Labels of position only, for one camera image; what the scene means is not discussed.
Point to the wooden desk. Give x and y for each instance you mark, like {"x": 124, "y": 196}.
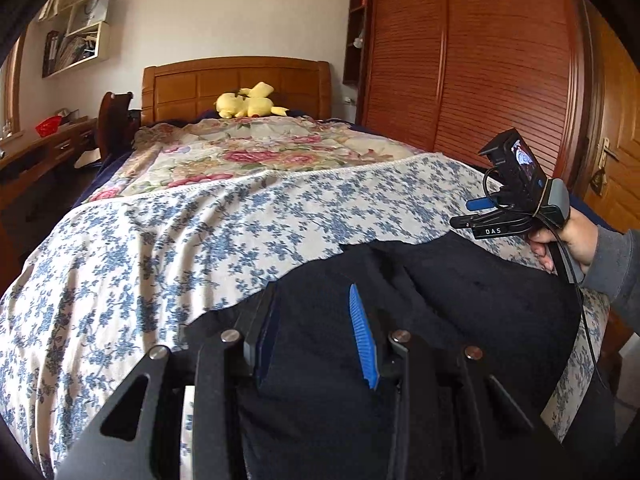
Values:
{"x": 30, "y": 160}

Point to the red bowl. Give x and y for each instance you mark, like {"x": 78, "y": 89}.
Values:
{"x": 49, "y": 126}

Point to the wooden window frame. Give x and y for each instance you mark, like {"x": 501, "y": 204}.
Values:
{"x": 17, "y": 85}

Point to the wooden louvered wardrobe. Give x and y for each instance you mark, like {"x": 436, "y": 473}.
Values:
{"x": 475, "y": 60}

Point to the white paper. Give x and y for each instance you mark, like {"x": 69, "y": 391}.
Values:
{"x": 89, "y": 159}

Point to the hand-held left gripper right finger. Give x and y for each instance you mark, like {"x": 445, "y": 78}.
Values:
{"x": 362, "y": 335}

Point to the wooden bed headboard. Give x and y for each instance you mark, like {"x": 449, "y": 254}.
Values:
{"x": 175, "y": 85}

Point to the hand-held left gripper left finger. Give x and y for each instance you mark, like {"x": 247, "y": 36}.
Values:
{"x": 265, "y": 342}

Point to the person's right hand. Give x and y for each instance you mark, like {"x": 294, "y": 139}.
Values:
{"x": 582, "y": 237}

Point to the wooden door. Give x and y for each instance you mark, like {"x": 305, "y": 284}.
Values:
{"x": 620, "y": 110}

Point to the wooden chair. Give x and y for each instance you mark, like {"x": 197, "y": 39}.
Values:
{"x": 114, "y": 120}

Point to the yellow plush toy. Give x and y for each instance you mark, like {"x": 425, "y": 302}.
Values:
{"x": 247, "y": 105}

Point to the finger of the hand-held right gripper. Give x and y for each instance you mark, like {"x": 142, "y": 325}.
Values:
{"x": 462, "y": 222}
{"x": 480, "y": 204}

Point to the white wall shelf with books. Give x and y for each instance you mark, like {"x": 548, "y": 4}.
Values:
{"x": 80, "y": 35}

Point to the pink floral quilt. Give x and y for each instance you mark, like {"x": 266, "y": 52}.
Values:
{"x": 240, "y": 155}

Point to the black coat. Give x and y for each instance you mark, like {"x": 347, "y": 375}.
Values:
{"x": 450, "y": 300}

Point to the bed with floral covers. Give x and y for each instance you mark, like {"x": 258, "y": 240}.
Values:
{"x": 150, "y": 260}

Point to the white light bulb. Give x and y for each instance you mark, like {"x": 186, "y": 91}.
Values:
{"x": 358, "y": 41}

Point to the narrow wooden wall shelf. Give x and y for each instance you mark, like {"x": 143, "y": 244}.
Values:
{"x": 356, "y": 10}

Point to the person's right forearm grey sleeve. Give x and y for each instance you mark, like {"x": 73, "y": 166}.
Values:
{"x": 617, "y": 270}

